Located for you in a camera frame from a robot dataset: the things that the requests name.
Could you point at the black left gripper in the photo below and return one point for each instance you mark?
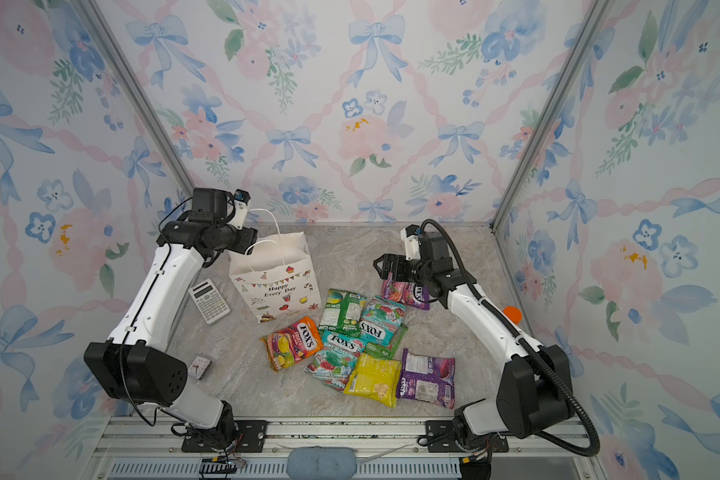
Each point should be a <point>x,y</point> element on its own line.
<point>250,236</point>

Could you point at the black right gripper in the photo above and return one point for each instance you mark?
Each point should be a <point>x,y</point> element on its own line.
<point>399,261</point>

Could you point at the purple pink Fox's candy bag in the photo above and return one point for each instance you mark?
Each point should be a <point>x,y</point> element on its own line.
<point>406,293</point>

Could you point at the white paper gift bag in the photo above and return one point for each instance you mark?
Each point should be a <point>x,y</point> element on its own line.
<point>276,277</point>

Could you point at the purple snack bag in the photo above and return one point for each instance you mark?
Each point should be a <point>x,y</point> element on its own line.
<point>427,379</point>

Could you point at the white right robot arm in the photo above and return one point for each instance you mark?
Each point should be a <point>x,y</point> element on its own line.
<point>534,392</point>

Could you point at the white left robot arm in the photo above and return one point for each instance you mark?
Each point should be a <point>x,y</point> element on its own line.
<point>133,364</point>

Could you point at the green back-side snack bag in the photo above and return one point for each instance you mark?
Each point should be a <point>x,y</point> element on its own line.
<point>387,352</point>

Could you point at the orange Fox's candy bag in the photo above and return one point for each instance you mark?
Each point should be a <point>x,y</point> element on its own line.
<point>292,344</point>

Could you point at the yellow snack bag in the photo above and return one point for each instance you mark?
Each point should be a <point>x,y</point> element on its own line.
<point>375,379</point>

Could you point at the teal red Fox's candy bag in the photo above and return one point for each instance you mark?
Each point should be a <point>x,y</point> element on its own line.
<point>336,361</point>

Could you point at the white calculator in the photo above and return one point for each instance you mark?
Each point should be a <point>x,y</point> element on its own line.
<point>209,301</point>

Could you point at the orange bottle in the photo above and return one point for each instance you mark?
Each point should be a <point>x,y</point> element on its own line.
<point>513,314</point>

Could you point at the small card box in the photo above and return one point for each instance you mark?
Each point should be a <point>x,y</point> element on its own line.
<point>198,367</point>

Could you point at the grey blue cushion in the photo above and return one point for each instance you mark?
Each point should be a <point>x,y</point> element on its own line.
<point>321,463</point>

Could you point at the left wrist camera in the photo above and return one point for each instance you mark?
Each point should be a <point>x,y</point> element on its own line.
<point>240,208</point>

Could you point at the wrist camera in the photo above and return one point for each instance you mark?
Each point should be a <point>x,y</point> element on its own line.
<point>240,208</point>
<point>410,237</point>

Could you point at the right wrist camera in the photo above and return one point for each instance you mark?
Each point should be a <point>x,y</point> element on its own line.
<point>410,237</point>

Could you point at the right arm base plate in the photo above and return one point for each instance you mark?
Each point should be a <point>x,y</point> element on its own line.
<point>451,436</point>

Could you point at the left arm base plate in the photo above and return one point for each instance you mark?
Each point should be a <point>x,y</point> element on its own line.
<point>243,436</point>

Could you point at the aluminium rail frame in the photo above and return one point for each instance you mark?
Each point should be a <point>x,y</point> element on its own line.
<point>360,447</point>

